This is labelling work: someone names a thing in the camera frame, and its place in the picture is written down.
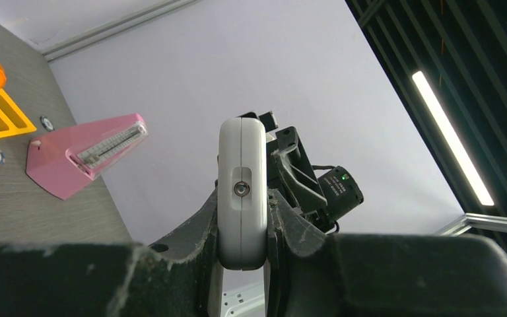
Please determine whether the pink metronome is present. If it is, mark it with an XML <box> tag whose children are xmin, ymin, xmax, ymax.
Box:
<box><xmin>26</xmin><ymin>114</ymin><xmax>149</xmax><ymax>200</ymax></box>

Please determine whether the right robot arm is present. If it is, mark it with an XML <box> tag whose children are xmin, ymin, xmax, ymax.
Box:
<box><xmin>230</xmin><ymin>112</ymin><xmax>364</xmax><ymax>234</ymax></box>

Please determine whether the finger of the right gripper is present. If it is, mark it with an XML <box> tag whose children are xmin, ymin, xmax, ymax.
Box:
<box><xmin>239</xmin><ymin>110</ymin><xmax>279</xmax><ymax>131</ymax></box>

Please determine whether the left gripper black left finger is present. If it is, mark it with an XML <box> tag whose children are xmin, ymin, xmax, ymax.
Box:
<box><xmin>0</xmin><ymin>194</ymin><xmax>219</xmax><ymax>316</ymax></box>

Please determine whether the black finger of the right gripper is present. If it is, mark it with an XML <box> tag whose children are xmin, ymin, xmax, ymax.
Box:
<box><xmin>267</xmin><ymin>126</ymin><xmax>327</xmax><ymax>213</ymax></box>

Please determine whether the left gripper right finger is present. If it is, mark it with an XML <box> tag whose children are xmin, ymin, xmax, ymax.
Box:
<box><xmin>266</xmin><ymin>190</ymin><xmax>507</xmax><ymax>316</ymax></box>

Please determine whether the grey poker chip upper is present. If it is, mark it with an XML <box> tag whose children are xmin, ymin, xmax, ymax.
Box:
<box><xmin>40</xmin><ymin>116</ymin><xmax>55</xmax><ymax>131</ymax></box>

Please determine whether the white grey remote control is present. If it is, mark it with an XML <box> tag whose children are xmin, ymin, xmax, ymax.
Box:
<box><xmin>217</xmin><ymin>117</ymin><xmax>268</xmax><ymax>271</ymax></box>

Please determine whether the yellow triangle ruler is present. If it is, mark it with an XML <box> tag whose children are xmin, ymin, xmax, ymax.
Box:
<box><xmin>0</xmin><ymin>89</ymin><xmax>37</xmax><ymax>139</ymax></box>

